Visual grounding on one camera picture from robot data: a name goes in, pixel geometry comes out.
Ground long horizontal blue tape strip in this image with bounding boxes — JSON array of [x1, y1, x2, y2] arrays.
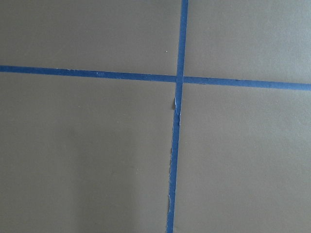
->
[[0, 65, 311, 91]]

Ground brown paper table cover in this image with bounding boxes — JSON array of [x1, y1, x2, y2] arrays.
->
[[0, 0, 311, 233]]

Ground long vertical blue tape strip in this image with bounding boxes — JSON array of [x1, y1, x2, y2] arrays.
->
[[166, 0, 189, 233]]

